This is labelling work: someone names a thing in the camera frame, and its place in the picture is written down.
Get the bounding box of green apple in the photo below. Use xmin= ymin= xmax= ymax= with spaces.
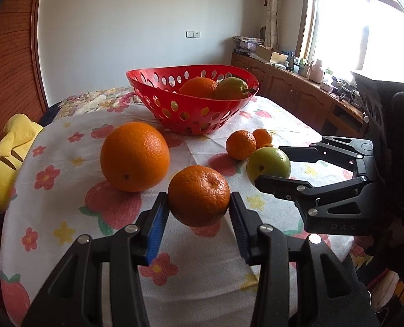
xmin=246 ymin=147 xmax=291 ymax=184

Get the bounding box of red perforated plastic basket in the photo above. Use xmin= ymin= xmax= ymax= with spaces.
xmin=126 ymin=64 xmax=260 ymax=136

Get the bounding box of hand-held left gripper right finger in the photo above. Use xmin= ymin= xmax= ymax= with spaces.
xmin=230 ymin=192 xmax=381 ymax=327

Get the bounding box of small black tripod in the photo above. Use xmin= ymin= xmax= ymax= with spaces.
xmin=336 ymin=82 xmax=359 ymax=101

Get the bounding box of wooden slatted wardrobe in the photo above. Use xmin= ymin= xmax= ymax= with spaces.
xmin=0 ymin=0 xmax=49 ymax=164

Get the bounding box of patterned curtain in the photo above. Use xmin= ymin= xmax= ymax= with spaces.
xmin=258 ymin=0 xmax=286 ymax=50

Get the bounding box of wooden framed window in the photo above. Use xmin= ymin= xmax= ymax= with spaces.
xmin=295 ymin=0 xmax=404 ymax=86

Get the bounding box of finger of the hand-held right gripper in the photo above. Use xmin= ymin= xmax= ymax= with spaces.
xmin=255 ymin=175 xmax=372 ymax=217
xmin=279 ymin=136 xmax=375 ymax=168

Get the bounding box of wooden side cabinet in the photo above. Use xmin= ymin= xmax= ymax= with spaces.
xmin=231 ymin=52 xmax=369 ymax=137

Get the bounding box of strawberry print white tablecloth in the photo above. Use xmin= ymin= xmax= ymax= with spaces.
xmin=0 ymin=93 xmax=356 ymax=327

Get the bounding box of yellow-green pear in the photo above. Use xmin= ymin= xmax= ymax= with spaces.
xmin=214 ymin=77 xmax=253 ymax=100

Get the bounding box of yellow plush toy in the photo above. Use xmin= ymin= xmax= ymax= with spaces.
xmin=0 ymin=114 xmax=44 ymax=213

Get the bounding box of large orange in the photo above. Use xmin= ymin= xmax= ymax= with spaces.
xmin=179 ymin=77 xmax=219 ymax=99
xmin=100 ymin=122 xmax=171 ymax=192

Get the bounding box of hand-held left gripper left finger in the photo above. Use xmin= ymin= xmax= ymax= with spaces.
xmin=21 ymin=192 xmax=171 ymax=327

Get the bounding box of pink kettle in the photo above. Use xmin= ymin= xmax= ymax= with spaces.
xmin=309 ymin=59 xmax=325 ymax=83

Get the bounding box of open cardboard box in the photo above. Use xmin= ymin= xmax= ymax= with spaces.
xmin=256 ymin=45 xmax=289 ymax=62

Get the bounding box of floral blanket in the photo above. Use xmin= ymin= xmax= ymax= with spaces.
xmin=48 ymin=87 xmax=144 ymax=120

